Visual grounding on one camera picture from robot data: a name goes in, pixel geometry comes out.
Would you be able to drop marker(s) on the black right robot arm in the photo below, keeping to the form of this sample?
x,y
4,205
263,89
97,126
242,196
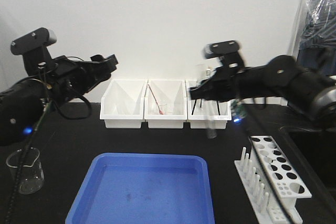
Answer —
x,y
306,90

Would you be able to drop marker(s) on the glass beaker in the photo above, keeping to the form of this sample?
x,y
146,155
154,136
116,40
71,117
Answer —
x,y
32,176

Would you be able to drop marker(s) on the grey pegboard drying rack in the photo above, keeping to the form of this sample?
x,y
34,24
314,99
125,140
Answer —
x,y
318,55

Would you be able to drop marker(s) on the left white storage bin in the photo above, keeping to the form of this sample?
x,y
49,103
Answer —
x,y
122,105

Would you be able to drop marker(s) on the middle white storage bin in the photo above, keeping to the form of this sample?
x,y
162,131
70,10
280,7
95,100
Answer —
x,y
172,98

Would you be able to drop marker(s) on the red glass thermometer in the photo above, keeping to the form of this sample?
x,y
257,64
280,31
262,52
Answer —
x,y
155,100

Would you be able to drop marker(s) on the clear glass test tube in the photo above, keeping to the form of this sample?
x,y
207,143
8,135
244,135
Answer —
x,y
203,72

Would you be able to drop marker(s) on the right white storage bin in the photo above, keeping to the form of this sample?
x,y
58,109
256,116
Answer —
x,y
220,111

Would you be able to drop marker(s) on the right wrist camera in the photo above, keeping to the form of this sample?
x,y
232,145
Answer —
x,y
226,51

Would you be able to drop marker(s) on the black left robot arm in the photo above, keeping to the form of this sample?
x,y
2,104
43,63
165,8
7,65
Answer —
x,y
23,108

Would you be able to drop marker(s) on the white storage bin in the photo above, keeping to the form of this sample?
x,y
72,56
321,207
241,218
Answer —
x,y
122,105
172,98
220,111

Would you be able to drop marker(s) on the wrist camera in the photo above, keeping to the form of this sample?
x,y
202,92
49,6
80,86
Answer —
x,y
33,48
226,51

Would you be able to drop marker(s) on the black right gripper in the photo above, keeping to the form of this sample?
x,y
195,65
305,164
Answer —
x,y
217,87

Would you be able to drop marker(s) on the black sink basin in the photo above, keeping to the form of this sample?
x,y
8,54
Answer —
x,y
318,149

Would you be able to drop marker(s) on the white test tube rack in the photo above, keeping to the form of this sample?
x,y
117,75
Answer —
x,y
270,181

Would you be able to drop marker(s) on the plastic bag of pegs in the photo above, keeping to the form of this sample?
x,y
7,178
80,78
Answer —
x,y
319,28

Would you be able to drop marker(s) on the blue plastic tray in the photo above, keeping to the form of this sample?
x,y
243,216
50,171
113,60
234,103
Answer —
x,y
144,188

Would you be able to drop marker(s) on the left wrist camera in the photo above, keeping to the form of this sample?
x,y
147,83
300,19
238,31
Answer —
x,y
33,48

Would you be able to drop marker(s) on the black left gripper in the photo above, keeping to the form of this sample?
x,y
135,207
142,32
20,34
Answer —
x,y
73,78

